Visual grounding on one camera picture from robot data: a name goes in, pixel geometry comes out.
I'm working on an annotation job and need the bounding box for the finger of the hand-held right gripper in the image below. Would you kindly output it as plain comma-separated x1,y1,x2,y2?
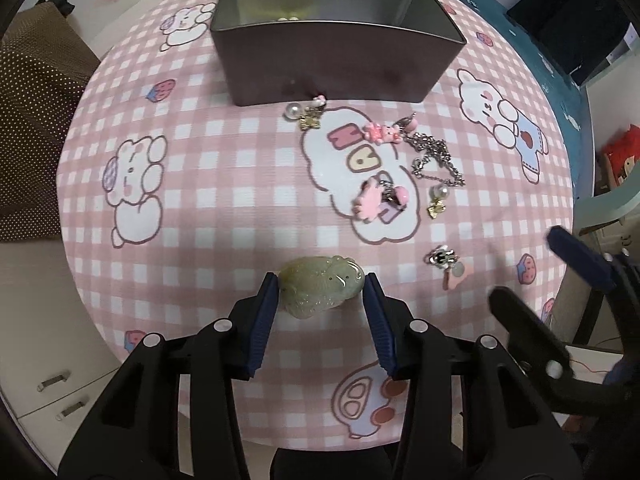
489,287,607,413
547,226,640,311

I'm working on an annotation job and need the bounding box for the pale green chair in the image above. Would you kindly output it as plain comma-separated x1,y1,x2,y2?
574,160,640,237

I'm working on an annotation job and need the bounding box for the pink bear charm silver chain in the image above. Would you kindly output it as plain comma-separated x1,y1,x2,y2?
362,112,468,188

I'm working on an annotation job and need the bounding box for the brown dotted cushion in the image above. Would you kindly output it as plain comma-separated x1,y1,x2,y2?
0,2,103,243

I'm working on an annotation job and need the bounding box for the pearl earring with gold bow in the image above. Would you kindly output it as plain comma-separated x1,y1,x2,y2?
426,184,450,221
284,101,323,132

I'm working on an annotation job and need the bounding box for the white drawer cabinet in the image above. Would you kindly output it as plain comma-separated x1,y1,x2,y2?
0,240,131,461

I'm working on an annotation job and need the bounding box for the pink checked cartoon tablecloth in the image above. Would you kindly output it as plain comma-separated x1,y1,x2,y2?
56,0,576,453

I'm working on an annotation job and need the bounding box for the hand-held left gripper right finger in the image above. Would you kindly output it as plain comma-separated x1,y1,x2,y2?
363,272,583,480

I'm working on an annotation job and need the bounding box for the green jade pendant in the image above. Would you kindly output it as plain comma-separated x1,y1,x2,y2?
277,255,363,319

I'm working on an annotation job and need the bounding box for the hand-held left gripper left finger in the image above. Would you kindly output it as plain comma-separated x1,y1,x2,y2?
57,272,279,480

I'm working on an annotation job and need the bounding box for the thin red cable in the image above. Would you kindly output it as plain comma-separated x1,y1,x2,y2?
565,342,621,375

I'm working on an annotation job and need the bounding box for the grey metal tin box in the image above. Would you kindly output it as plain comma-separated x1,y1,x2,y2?
210,0,468,107

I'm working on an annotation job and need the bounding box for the small silver charm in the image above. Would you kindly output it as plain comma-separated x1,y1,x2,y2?
424,245,473,291

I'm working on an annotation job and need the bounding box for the teal printed blanket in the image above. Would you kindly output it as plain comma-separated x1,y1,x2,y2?
440,0,598,196

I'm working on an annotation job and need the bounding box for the metal drawer handle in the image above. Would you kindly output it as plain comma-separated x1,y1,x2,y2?
37,371,71,390
55,400,90,421

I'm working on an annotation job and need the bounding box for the pink bunny charm keychain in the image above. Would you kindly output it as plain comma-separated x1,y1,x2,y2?
351,177,410,222

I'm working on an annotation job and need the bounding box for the red plush toy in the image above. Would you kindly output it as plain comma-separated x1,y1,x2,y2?
600,125,640,183

